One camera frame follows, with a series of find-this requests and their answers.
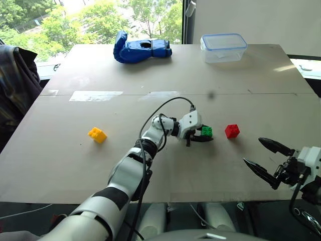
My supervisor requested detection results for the clear container with blue lid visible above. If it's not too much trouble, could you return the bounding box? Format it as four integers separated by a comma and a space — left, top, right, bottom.
200, 33, 248, 64

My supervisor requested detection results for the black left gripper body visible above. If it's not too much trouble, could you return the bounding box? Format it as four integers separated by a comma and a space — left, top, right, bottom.
185, 129, 201, 148

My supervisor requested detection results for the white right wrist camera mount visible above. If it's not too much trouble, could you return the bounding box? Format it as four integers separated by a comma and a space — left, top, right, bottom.
288, 146, 321, 188

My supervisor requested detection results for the grey hanging cord handle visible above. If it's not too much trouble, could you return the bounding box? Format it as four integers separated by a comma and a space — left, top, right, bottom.
185, 0, 197, 17

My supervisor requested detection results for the dark grey draped jacket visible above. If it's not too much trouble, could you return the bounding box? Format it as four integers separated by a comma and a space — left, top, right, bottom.
0, 44, 43, 153

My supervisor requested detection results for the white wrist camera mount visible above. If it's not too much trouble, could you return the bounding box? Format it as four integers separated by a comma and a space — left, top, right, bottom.
178, 109, 204, 140
288, 146, 321, 188

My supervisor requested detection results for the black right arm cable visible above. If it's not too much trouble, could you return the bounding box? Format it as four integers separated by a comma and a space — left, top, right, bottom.
288, 172, 305, 219

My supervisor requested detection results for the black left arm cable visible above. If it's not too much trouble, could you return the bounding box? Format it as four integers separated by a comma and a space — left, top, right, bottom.
127, 96, 197, 241

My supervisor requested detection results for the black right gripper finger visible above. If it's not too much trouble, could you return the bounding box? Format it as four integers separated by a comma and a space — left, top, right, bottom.
258, 137, 296, 156
243, 158, 282, 190

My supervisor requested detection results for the yellow toy brick cube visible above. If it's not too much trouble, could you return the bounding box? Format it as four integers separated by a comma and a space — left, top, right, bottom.
87, 127, 108, 144

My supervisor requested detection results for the green toy brick cube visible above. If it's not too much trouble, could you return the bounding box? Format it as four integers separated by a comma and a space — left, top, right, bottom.
201, 125, 214, 138

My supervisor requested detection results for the white tape patch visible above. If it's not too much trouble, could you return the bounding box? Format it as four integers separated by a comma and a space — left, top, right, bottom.
69, 90, 124, 102

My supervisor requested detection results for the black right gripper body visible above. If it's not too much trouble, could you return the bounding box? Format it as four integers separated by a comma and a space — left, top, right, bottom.
273, 155, 307, 189

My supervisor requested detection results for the white robot leg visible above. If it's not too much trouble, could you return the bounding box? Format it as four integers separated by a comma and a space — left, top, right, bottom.
202, 202, 236, 233
138, 202, 168, 239

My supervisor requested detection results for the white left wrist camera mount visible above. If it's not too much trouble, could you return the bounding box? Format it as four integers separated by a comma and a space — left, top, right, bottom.
178, 109, 204, 140

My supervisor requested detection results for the red toy brick cube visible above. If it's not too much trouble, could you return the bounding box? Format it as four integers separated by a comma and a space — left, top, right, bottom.
224, 124, 240, 139

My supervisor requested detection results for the thin white floor cable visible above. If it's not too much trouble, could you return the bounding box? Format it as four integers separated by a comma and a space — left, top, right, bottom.
0, 203, 53, 220

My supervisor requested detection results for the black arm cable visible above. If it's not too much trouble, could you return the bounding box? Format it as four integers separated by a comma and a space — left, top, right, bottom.
127, 96, 197, 241
288, 172, 305, 219

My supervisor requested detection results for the dark window frame post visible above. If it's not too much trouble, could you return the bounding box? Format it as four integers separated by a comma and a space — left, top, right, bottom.
181, 0, 197, 45

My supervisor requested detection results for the grey robot torso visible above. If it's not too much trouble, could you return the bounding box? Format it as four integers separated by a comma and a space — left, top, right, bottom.
140, 228, 269, 241

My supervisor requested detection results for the blue boxing glove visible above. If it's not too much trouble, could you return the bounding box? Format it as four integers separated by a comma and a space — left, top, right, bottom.
113, 30, 173, 64

